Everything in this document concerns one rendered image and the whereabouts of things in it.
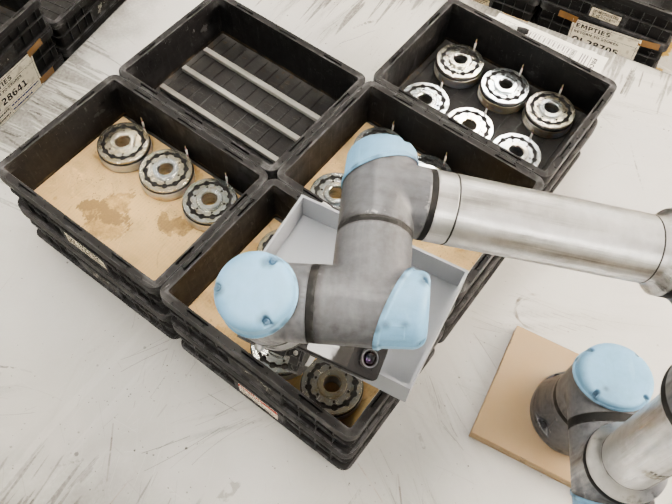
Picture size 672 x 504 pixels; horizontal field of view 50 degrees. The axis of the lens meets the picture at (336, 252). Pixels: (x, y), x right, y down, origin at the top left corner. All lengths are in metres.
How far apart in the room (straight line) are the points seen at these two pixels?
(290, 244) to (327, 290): 0.44
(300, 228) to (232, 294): 0.48
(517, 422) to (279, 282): 0.81
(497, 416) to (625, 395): 0.27
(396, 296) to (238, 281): 0.14
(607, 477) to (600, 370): 0.17
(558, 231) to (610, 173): 0.98
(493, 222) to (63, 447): 0.92
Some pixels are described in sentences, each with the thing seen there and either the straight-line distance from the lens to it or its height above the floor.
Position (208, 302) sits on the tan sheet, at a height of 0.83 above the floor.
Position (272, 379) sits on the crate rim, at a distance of 1.12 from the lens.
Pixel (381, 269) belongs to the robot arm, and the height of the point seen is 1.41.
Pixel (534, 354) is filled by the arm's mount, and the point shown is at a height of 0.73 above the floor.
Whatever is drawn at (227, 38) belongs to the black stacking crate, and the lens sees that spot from 1.68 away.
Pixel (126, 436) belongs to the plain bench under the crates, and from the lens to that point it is 1.37.
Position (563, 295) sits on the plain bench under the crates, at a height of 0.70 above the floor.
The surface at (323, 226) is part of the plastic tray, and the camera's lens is 1.10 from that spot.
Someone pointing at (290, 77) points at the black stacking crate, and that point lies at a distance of 1.59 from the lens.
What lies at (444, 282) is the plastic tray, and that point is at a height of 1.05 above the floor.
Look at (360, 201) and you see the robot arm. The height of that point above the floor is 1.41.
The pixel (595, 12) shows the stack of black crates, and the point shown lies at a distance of 2.38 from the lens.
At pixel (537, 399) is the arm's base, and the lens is 1.35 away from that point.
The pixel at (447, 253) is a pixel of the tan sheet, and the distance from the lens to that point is 1.35.
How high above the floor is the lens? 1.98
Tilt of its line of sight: 60 degrees down
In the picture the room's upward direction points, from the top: 4 degrees clockwise
